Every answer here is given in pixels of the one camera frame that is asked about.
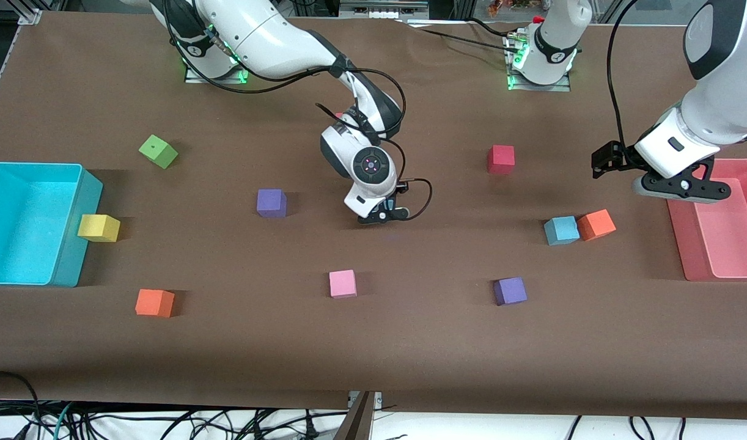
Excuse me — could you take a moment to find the pink plastic bin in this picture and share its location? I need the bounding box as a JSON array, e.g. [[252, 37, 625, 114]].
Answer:
[[666, 158, 747, 282]]

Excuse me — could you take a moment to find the orange foam block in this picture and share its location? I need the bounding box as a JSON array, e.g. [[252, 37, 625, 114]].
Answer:
[[576, 209, 617, 241], [135, 288, 175, 318]]

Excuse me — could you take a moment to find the pink foam block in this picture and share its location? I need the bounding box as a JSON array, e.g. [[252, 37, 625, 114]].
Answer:
[[329, 269, 358, 299]]

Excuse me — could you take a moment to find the purple foam block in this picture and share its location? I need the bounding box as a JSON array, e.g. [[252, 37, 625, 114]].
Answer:
[[256, 188, 287, 219], [493, 277, 528, 306]]

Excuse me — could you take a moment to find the brown table cover sheet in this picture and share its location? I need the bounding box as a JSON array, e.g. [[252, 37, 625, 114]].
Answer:
[[0, 11, 747, 422]]

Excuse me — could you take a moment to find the green foam block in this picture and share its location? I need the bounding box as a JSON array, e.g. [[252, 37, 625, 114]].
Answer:
[[139, 134, 179, 169]]

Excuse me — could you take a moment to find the yellow foam block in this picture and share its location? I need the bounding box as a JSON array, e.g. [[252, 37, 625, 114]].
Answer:
[[78, 214, 121, 243]]

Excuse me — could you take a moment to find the cyan plastic bin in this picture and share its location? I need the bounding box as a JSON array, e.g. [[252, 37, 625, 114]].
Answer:
[[0, 162, 104, 288]]

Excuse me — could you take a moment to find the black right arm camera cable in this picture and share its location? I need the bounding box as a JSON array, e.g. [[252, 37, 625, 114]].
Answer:
[[164, 0, 434, 222]]

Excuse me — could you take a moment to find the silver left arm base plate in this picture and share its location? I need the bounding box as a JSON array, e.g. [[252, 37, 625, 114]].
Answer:
[[506, 34, 573, 92]]

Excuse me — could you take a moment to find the black cable to arm base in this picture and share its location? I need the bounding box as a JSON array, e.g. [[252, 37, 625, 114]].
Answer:
[[398, 17, 522, 50]]

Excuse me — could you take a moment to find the aluminium frame profile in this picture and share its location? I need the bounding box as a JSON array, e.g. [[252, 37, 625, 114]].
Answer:
[[339, 0, 430, 20]]

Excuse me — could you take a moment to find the dark camera stand post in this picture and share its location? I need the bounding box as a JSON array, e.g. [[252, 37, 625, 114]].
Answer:
[[334, 391, 375, 440]]

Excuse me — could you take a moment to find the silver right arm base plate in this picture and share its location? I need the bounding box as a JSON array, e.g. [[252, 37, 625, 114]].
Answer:
[[184, 58, 251, 84]]

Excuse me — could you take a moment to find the teal floor cable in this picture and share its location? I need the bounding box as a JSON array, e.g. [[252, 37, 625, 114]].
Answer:
[[51, 401, 76, 440]]

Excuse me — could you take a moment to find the black looped floor cable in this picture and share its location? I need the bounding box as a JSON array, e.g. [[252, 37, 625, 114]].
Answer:
[[0, 370, 42, 440]]

